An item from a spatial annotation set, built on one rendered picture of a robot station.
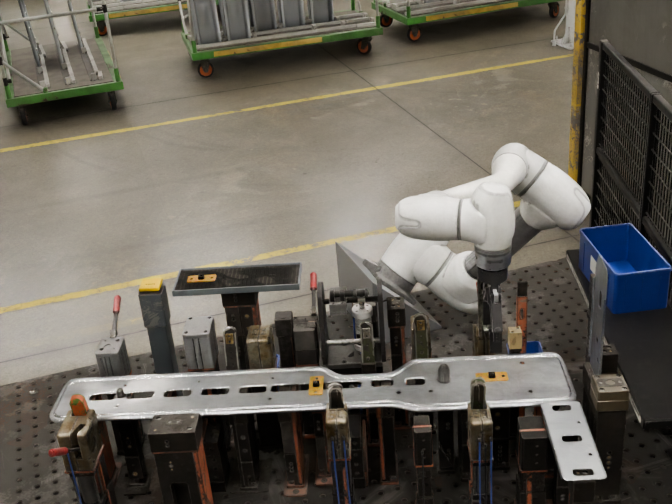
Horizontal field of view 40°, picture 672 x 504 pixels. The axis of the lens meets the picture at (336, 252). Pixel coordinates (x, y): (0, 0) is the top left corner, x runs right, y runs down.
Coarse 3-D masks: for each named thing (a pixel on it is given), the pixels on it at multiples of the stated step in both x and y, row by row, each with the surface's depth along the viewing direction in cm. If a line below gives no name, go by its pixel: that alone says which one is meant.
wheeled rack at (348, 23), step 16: (352, 0) 979; (336, 16) 932; (352, 16) 949; (192, 32) 860; (256, 32) 909; (272, 32) 913; (288, 32) 912; (304, 32) 897; (320, 32) 901; (336, 32) 900; (352, 32) 898; (368, 32) 902; (192, 48) 867; (208, 48) 878; (224, 48) 876; (240, 48) 875; (256, 48) 879; (272, 48) 883; (368, 48) 917; (208, 64) 883
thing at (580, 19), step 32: (576, 0) 504; (608, 0) 479; (640, 0) 451; (576, 32) 511; (608, 32) 485; (640, 32) 457; (576, 64) 517; (640, 64) 462; (576, 96) 524; (576, 128) 533; (576, 160) 542; (608, 192) 517
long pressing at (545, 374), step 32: (544, 352) 249; (96, 384) 252; (128, 384) 251; (160, 384) 250; (192, 384) 248; (224, 384) 247; (256, 384) 246; (288, 384) 245; (448, 384) 240; (512, 384) 238; (544, 384) 237; (64, 416) 240; (128, 416) 238
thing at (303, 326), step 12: (300, 324) 257; (312, 324) 257; (300, 336) 255; (312, 336) 255; (300, 348) 257; (312, 348) 257; (300, 360) 259; (312, 360) 258; (312, 420) 269; (312, 432) 271
